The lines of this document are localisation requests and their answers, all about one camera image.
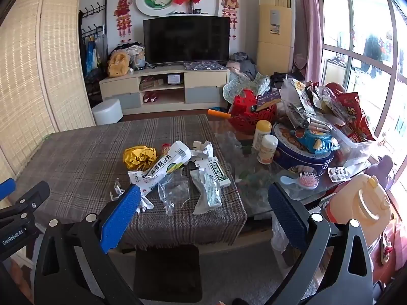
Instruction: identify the purple box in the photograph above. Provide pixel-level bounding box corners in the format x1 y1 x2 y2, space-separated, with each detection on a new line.
256 89 282 112

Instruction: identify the black coat rack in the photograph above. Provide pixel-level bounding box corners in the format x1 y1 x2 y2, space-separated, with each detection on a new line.
78 0 109 80

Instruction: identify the pile of snack packets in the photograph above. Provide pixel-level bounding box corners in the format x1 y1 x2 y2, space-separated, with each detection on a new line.
277 74 350 131

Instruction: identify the beige standing air conditioner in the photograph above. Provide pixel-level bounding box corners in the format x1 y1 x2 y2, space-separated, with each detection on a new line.
257 0 296 77

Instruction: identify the small yellow lid bottle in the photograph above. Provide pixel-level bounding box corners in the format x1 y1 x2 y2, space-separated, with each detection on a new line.
257 134 279 165

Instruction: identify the long white medicine box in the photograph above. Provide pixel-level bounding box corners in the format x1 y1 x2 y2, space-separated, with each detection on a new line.
128 141 192 194

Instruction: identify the red snack bag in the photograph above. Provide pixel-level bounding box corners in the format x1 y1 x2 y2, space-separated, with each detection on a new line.
324 83 376 143

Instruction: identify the clear plastic storage box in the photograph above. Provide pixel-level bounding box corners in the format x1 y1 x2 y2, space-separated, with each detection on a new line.
331 124 380 169

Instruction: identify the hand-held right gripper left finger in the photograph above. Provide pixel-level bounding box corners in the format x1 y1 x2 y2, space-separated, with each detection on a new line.
33 184 143 305

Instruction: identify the blue hanging bag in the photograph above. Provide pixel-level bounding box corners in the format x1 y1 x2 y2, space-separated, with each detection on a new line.
84 40 99 77

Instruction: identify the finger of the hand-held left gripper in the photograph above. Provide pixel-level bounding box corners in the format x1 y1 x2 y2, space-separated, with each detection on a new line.
0 181 50 227
0 178 17 196

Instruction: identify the blue cookie tin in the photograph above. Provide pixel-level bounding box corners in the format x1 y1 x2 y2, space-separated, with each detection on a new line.
272 122 334 174

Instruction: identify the yellowish oil jug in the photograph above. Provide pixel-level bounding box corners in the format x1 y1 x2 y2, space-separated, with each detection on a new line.
321 173 393 239

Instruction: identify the yellow wrapper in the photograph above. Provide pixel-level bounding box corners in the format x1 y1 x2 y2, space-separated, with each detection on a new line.
123 145 158 171

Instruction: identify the white paper wrapper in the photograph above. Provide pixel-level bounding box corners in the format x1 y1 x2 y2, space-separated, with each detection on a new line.
190 168 223 216

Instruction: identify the black television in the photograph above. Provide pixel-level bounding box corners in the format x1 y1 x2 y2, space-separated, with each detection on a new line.
143 15 231 65

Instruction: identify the large clear plastic bag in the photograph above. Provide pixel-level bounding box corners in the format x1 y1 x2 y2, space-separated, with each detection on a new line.
270 219 301 256

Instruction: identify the grey plaid tablecloth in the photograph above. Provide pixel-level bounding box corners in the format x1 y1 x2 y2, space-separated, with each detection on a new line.
8 114 249 251

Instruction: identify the beige television stand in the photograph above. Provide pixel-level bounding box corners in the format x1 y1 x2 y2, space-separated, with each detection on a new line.
99 68 231 115

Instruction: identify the blue snack bag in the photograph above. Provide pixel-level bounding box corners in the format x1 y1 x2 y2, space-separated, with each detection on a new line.
291 129 341 155

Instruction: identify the window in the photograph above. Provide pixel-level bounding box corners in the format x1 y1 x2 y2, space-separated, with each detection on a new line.
316 0 407 197

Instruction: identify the dark trash bin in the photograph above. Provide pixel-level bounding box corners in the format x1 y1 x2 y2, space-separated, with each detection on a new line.
134 245 203 303

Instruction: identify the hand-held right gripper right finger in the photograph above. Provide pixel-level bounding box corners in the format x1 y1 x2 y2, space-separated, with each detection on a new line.
267 182 374 305

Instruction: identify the small clear plastic bag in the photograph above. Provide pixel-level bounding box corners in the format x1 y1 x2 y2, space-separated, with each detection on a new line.
157 173 191 217

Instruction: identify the grey clothes pile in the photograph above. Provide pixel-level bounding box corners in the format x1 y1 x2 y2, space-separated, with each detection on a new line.
227 52 258 80

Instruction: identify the small crumpled white paper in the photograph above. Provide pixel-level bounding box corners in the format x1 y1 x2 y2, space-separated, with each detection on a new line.
136 195 155 213

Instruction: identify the large yellow lid bottle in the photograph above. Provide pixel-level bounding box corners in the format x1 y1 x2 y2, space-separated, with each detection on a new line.
253 120 272 150

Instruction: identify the red hanging decoration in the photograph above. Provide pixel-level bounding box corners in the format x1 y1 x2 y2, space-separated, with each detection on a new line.
219 0 240 40
114 0 134 43

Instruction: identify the pill blister pack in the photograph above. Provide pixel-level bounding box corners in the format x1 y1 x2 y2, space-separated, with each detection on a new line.
327 166 352 183

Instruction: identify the dark blue patterned box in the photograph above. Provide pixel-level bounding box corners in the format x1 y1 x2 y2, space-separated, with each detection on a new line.
183 61 230 71

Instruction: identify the green white medicine box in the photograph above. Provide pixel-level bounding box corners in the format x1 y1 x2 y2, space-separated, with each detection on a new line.
195 156 231 188

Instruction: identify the pink curtain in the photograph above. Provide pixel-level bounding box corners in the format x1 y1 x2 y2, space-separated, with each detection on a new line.
296 0 323 80

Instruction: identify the pink hairbrush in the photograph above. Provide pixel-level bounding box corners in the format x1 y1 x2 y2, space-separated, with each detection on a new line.
280 172 319 191

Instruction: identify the green floral fabric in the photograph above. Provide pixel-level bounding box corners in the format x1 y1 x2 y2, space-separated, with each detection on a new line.
223 71 271 104

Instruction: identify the purple plush toy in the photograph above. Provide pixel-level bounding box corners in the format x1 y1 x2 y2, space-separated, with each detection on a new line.
370 155 395 191

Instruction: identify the red plastic basket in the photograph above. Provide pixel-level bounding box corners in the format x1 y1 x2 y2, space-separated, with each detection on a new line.
228 89 277 134

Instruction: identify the clear plastic piece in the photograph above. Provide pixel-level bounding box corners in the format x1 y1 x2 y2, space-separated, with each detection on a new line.
110 180 125 201

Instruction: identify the bamboo folding screen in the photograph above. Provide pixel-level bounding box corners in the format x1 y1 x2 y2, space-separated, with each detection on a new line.
0 0 96 204

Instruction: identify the pile of clothes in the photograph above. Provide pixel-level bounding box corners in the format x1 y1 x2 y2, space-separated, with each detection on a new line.
110 41 147 70

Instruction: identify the white round stool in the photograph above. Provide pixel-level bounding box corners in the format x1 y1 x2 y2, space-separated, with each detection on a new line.
92 98 123 126

